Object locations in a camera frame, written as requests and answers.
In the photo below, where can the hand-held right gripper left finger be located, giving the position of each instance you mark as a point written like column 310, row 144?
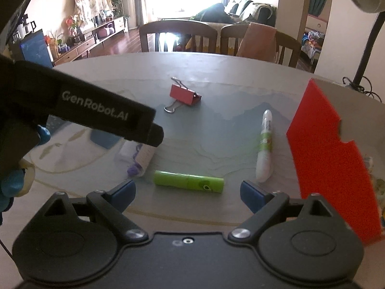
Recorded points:
column 123, row 193

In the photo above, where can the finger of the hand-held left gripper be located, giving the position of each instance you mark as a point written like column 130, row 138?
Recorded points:
column 155, row 135

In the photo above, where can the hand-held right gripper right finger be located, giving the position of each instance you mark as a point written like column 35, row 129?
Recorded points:
column 252, row 195

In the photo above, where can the white bottle with purple print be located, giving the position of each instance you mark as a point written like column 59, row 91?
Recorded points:
column 146, row 156

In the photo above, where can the green tube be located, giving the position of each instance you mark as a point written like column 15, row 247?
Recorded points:
column 189, row 182

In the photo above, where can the red storage box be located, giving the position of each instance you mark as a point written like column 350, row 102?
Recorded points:
column 327, row 162

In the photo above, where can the person's left hand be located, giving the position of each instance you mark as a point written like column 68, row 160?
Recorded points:
column 12, row 183

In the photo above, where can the red binder clip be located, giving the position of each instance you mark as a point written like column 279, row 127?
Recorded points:
column 183, row 94

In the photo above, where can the white and green pen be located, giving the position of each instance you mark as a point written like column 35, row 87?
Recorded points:
column 264, row 147

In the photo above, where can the wooden sideboard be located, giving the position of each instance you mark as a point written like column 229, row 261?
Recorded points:
column 90, row 40

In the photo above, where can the printed table mat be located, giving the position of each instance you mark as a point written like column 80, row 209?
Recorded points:
column 228, row 132

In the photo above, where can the blue front cabinet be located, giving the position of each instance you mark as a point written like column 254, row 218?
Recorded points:
column 36, row 49

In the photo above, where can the red potted flowers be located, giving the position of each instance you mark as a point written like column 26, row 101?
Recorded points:
column 71, row 24

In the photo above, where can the coffee maker and kettle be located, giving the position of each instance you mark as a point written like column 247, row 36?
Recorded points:
column 27, row 25

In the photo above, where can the hanging floral clothes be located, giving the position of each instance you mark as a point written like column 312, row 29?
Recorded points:
column 90, row 1

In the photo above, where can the dark wooden chair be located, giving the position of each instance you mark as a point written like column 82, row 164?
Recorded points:
column 174, row 36
column 288, row 51
column 230, row 40

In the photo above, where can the dark blanket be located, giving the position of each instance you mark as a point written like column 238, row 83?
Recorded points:
column 210, row 13

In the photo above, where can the sofa with cushions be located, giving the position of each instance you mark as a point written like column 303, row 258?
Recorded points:
column 252, row 10

